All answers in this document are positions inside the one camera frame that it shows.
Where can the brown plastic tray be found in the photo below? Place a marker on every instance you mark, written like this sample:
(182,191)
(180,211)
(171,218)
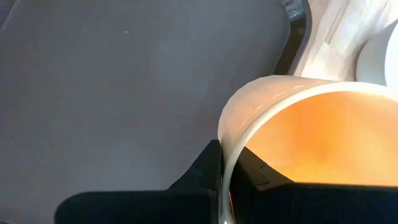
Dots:
(124,93)

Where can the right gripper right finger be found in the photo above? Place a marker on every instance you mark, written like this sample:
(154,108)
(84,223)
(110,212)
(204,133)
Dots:
(245,180)

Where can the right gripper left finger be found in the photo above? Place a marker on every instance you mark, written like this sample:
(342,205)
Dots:
(202,177)

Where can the orange mug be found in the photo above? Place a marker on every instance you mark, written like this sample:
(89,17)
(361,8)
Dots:
(326,140)

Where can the light grey bowl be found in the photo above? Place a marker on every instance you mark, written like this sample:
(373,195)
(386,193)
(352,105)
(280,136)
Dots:
(373,62)

